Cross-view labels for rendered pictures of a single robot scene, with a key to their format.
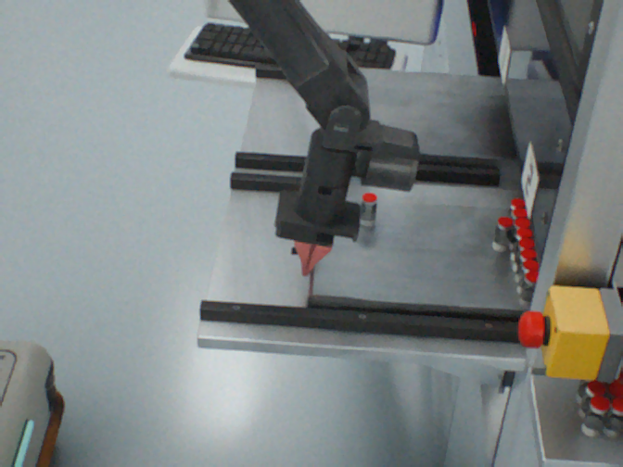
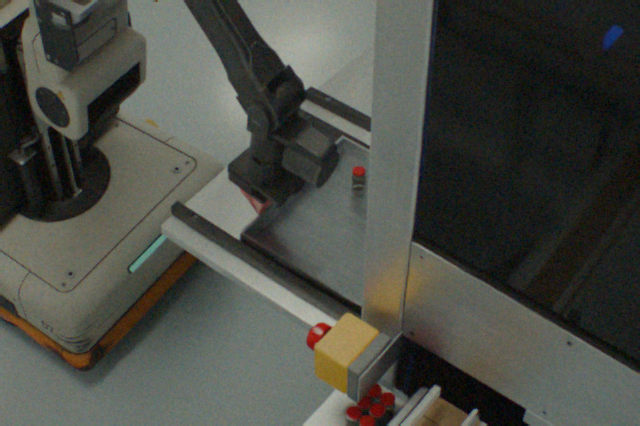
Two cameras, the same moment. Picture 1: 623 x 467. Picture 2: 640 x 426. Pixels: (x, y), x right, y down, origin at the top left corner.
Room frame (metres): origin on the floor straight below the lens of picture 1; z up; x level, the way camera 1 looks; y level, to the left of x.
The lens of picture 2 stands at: (0.15, -0.69, 2.12)
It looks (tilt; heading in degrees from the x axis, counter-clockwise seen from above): 49 degrees down; 36
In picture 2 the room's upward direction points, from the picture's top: straight up
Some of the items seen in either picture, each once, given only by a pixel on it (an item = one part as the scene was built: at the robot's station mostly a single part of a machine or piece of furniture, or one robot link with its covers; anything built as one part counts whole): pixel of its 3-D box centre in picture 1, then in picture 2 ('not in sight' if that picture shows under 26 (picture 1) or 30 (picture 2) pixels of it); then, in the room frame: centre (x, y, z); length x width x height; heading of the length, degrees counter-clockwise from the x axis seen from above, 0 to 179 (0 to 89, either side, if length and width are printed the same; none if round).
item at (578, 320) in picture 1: (579, 333); (351, 356); (0.76, -0.29, 1.00); 0.08 x 0.07 x 0.07; 88
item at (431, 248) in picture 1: (439, 250); (382, 239); (1.02, -0.17, 0.90); 0.34 x 0.26 x 0.04; 89
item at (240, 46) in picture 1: (291, 51); not in sight; (1.73, 0.06, 0.82); 0.40 x 0.14 x 0.02; 80
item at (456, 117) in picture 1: (437, 120); not in sight; (1.35, -0.19, 0.90); 0.34 x 0.26 x 0.04; 88
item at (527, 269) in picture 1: (522, 250); not in sight; (1.01, -0.28, 0.90); 0.18 x 0.02 x 0.05; 179
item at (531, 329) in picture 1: (537, 330); (323, 339); (0.76, -0.25, 0.99); 0.04 x 0.04 x 0.04; 88
